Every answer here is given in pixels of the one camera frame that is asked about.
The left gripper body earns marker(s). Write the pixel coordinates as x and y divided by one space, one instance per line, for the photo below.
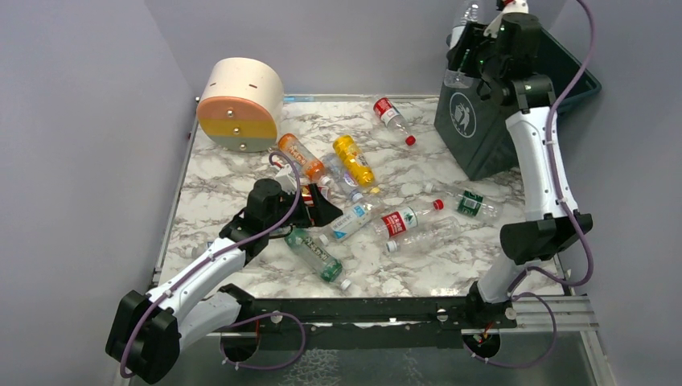
307 207

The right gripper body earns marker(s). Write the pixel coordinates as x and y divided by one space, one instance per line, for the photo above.
466 58

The red label bottle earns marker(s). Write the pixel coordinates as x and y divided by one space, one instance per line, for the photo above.
406 218
393 119

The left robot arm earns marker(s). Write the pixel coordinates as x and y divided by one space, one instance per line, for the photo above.
184 301

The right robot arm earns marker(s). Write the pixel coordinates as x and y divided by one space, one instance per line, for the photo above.
553 220

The dark green plastic bin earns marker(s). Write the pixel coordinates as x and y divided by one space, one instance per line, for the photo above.
475 130

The white blue label bottle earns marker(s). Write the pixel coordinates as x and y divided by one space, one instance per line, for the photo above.
352 220

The orange drink bottle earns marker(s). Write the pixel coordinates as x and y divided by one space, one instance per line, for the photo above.
312 167

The clear purple label bottle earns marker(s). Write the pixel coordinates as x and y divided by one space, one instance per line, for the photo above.
342 177

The yellow drink bottle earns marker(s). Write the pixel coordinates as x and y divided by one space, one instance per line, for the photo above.
352 157

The green tinted tea bottle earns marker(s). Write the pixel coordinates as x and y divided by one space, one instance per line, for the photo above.
327 267

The round cream drum box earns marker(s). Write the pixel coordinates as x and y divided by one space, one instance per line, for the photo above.
240 108

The clear crushed bottle white cap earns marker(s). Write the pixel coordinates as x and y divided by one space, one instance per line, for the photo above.
433 235

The clear green label bottle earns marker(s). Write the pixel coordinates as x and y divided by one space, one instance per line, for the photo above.
465 202

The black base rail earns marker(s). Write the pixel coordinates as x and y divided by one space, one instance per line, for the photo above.
341 323

